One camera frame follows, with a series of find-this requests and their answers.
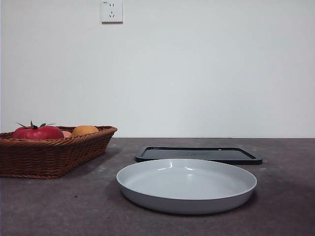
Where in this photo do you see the red tomato with green calyx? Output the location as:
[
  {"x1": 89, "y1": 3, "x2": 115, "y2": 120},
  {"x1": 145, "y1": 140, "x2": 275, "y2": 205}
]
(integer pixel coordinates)
[{"x1": 11, "y1": 120, "x2": 65, "y2": 140}]

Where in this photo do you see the grey round plate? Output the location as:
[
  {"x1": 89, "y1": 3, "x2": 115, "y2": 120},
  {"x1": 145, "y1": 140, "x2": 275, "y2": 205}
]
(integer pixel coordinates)
[{"x1": 116, "y1": 158, "x2": 258, "y2": 216}]

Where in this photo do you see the black rectangular tray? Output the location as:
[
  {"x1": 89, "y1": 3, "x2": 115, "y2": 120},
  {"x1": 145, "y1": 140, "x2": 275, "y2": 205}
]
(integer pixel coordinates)
[{"x1": 135, "y1": 146, "x2": 263, "y2": 165}]

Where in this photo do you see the orange round fruit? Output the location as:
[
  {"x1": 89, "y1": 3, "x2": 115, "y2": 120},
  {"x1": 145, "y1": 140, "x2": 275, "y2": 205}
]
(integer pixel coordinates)
[{"x1": 71, "y1": 125, "x2": 99, "y2": 137}]

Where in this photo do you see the brown wicker basket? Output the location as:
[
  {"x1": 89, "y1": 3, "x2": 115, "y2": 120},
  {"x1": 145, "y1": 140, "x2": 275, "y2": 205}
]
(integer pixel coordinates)
[{"x1": 0, "y1": 125, "x2": 118, "y2": 179}]

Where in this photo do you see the white wall socket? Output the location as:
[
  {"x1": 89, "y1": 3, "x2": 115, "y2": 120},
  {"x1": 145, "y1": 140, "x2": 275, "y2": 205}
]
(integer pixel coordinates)
[{"x1": 101, "y1": 0, "x2": 124, "y2": 25}]

